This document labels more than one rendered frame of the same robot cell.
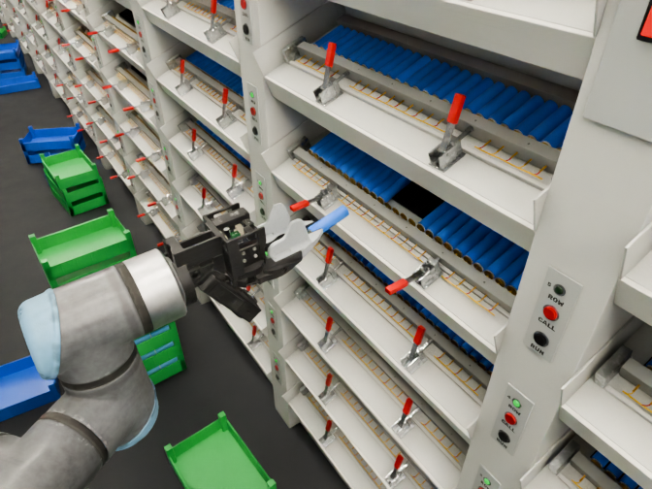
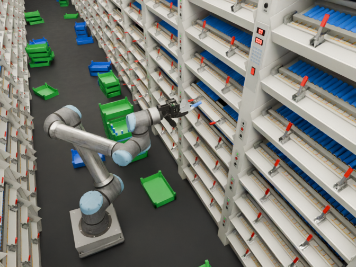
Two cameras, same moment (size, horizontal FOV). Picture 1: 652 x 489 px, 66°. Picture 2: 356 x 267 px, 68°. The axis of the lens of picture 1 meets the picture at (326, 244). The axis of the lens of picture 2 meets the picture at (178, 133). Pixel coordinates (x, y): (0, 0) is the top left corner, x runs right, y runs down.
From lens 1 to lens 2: 0.77 m
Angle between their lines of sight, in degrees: 8
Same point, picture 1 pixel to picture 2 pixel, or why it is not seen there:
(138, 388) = (147, 138)
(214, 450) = (156, 183)
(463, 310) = (228, 131)
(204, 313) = (155, 139)
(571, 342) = (246, 135)
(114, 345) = (144, 126)
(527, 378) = (239, 147)
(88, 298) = (141, 115)
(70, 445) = (134, 145)
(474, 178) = (230, 96)
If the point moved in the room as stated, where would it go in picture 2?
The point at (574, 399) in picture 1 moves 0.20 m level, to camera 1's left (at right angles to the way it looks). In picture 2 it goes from (248, 151) to (208, 147)
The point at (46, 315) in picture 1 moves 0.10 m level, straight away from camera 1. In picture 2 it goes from (133, 117) to (126, 107)
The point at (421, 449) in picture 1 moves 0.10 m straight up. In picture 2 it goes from (219, 176) to (221, 165)
